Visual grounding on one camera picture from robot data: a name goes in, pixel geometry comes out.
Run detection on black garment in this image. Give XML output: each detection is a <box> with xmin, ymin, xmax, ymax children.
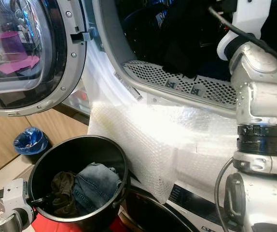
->
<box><xmin>158</xmin><ymin>0</ymin><xmax>222</xmax><ymax>78</ymax></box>

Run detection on white washing machine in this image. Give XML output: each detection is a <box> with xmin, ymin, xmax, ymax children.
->
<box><xmin>119</xmin><ymin>183</ymin><xmax>226</xmax><ymax>232</ymax></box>

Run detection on olive brown garment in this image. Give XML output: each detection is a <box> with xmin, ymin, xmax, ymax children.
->
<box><xmin>51</xmin><ymin>171</ymin><xmax>77</xmax><ymax>216</ymax></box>

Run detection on red plastic stool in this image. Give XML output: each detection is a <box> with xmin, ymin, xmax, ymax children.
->
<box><xmin>31</xmin><ymin>214</ymin><xmax>122</xmax><ymax>232</ymax></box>

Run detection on blue denim jeans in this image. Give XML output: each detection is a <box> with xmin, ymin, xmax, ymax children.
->
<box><xmin>73</xmin><ymin>162</ymin><xmax>122</xmax><ymax>216</ymax></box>

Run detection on blue lined waste bin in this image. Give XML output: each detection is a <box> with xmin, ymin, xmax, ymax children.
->
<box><xmin>13</xmin><ymin>127</ymin><xmax>50</xmax><ymax>158</ymax></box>

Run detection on black round laundry bucket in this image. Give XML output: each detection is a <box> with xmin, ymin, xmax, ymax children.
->
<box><xmin>28</xmin><ymin>135</ymin><xmax>130</xmax><ymax>230</ymax></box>

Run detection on light wooden cabinet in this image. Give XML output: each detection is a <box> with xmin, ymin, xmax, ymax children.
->
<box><xmin>0</xmin><ymin>112</ymin><xmax>90</xmax><ymax>177</ymax></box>

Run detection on round glass dryer door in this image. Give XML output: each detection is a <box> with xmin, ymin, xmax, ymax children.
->
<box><xmin>0</xmin><ymin>0</ymin><xmax>89</xmax><ymax>116</ymax></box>

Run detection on grey label strip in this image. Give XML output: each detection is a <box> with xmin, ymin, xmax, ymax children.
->
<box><xmin>113</xmin><ymin>72</ymin><xmax>143</xmax><ymax>101</ymax></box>

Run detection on white tumble dryer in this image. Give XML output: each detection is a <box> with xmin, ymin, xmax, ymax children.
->
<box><xmin>85</xmin><ymin>0</ymin><xmax>277</xmax><ymax>203</ymax></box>

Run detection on clear bubble wrap sheet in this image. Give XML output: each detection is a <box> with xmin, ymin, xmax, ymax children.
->
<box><xmin>88</xmin><ymin>101</ymin><xmax>241</xmax><ymax>203</ymax></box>

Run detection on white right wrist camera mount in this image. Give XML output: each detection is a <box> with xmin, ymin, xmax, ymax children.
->
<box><xmin>217</xmin><ymin>0</ymin><xmax>272</xmax><ymax>61</ymax></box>

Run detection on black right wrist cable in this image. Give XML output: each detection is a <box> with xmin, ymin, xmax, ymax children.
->
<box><xmin>208</xmin><ymin>7</ymin><xmax>277</xmax><ymax>87</ymax></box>

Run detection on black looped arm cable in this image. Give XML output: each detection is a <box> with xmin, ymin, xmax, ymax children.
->
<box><xmin>214</xmin><ymin>157</ymin><xmax>235</xmax><ymax>232</ymax></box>

